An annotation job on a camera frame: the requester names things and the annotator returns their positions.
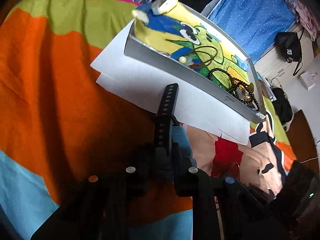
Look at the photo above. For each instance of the crayon dinosaur drawing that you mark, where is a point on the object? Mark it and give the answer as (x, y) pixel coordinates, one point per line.
(183, 36)

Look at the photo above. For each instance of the pink cloth on wardrobe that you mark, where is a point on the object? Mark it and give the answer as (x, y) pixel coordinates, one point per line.
(307, 20)

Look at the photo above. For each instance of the grey shallow cardboard box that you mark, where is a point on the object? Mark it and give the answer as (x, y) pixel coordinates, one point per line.
(246, 99)

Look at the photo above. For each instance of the white paper gift bag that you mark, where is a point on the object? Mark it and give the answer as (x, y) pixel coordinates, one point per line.
(308, 79)

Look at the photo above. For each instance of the black clothes pile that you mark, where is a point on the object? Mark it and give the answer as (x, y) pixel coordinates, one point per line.
(283, 108)

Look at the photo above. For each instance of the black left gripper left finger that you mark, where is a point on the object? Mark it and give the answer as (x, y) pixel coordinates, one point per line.
(99, 209)

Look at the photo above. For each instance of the white paper sheet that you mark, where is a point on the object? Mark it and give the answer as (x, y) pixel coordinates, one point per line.
(143, 85)

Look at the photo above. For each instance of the beige wooden wardrobe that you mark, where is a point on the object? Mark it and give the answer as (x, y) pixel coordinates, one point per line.
(273, 67)

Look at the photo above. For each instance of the black hanging bag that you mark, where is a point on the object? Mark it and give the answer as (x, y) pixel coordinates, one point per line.
(290, 48)

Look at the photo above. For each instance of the blue dotted wardrobe curtain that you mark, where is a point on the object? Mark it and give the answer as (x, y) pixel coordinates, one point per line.
(253, 24)

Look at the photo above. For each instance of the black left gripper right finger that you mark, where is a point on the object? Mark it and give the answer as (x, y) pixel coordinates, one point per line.
(224, 208)

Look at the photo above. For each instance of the colourful cartoon bedspread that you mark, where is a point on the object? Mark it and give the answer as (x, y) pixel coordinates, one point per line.
(58, 126)

